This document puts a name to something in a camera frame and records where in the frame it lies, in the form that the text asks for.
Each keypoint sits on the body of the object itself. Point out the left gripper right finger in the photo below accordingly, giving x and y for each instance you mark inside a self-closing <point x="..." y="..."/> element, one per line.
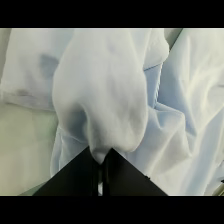
<point x="131" y="178"/>

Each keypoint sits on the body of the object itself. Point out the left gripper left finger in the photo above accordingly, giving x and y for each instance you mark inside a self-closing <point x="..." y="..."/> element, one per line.
<point x="71" y="178"/>

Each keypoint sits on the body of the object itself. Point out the light blue shirt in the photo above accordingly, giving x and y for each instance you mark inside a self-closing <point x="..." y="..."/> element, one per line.
<point x="100" y="90"/>

